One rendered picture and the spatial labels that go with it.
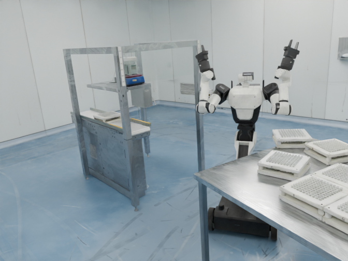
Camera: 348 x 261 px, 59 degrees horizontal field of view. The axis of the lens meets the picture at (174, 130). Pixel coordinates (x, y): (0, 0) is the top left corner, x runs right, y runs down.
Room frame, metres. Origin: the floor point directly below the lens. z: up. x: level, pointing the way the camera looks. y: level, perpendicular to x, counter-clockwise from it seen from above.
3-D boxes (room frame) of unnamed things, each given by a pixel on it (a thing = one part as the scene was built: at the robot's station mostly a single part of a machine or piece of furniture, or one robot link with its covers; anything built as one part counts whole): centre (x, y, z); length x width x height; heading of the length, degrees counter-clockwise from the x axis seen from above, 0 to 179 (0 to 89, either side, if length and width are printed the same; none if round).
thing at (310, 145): (1.89, -1.04, 0.89); 0.25 x 0.24 x 0.02; 102
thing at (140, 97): (3.06, 0.30, 1.11); 0.22 x 0.11 x 0.20; 40
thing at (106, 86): (3.12, 0.54, 1.22); 0.62 x 0.38 x 0.04; 40
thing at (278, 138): (2.20, -0.89, 0.89); 0.25 x 0.24 x 0.02; 80
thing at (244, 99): (2.57, -0.64, 1.09); 0.34 x 0.30 x 0.36; 69
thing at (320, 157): (1.89, -1.04, 0.84); 0.24 x 0.24 x 0.02; 12
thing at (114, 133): (3.42, 0.77, 0.75); 1.30 x 0.29 x 0.10; 40
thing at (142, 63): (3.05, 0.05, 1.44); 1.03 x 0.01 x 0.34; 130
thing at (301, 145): (2.20, -0.89, 0.84); 0.24 x 0.24 x 0.02; 80
